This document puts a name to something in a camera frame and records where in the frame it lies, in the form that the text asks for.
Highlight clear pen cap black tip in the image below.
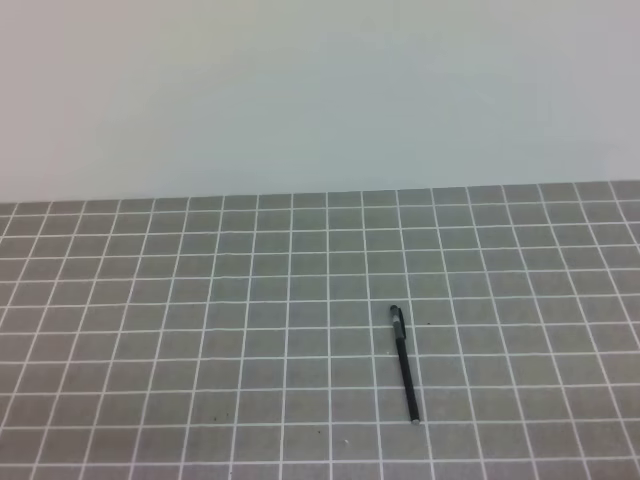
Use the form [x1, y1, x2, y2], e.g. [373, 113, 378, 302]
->
[390, 305, 406, 340]

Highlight black pen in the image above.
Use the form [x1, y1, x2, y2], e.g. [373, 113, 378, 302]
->
[395, 337, 421, 425]

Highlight grey grid tablecloth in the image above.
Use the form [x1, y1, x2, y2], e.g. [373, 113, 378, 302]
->
[1, 181, 639, 479]

